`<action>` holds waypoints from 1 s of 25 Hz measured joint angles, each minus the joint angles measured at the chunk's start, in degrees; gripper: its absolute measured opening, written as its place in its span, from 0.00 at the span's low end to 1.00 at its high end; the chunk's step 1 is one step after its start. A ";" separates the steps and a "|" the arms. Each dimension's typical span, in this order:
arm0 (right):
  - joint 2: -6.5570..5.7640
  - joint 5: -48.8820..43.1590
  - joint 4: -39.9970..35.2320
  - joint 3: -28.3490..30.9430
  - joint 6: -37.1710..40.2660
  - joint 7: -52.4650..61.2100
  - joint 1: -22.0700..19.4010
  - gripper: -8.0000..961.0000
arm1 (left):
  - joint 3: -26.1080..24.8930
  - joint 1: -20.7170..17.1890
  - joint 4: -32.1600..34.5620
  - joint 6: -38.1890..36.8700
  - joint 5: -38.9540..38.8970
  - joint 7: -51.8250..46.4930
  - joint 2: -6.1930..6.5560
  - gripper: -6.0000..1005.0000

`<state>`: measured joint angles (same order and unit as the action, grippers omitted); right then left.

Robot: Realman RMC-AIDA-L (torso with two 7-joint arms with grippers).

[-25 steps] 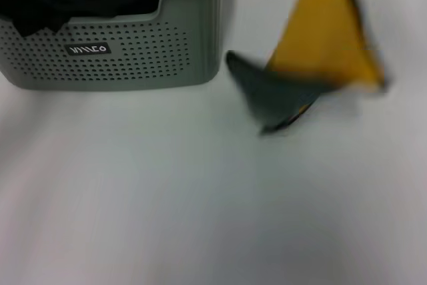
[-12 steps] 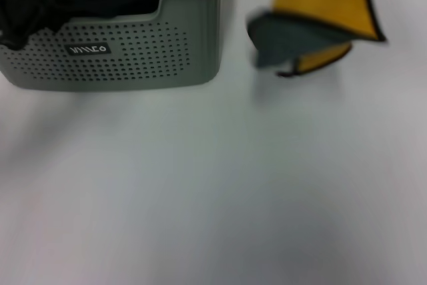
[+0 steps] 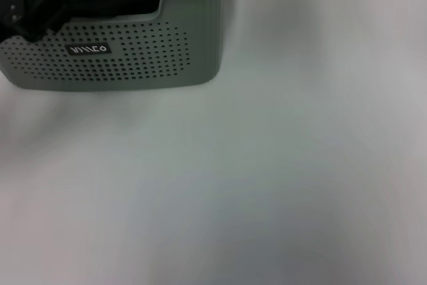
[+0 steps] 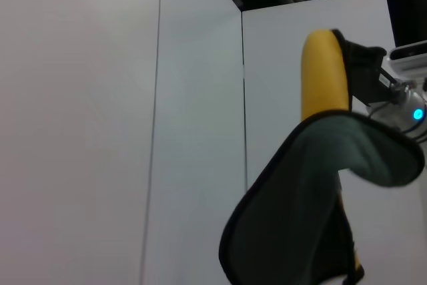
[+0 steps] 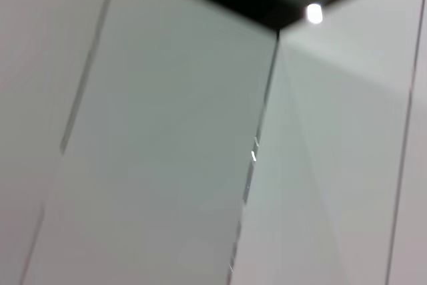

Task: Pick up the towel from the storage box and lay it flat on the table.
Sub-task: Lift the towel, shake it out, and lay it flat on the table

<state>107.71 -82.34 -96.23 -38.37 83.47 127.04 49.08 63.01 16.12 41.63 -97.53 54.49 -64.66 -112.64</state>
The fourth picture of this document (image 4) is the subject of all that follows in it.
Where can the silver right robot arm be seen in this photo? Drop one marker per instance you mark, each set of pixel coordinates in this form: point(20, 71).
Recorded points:
point(412, 103)

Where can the white robot head housing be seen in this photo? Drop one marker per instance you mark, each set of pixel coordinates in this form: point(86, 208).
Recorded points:
point(410, 59)

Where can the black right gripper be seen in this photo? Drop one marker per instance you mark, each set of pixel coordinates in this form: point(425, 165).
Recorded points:
point(370, 84)

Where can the green yellow towel black trim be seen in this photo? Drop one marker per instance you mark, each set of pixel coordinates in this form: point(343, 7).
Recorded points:
point(293, 198)

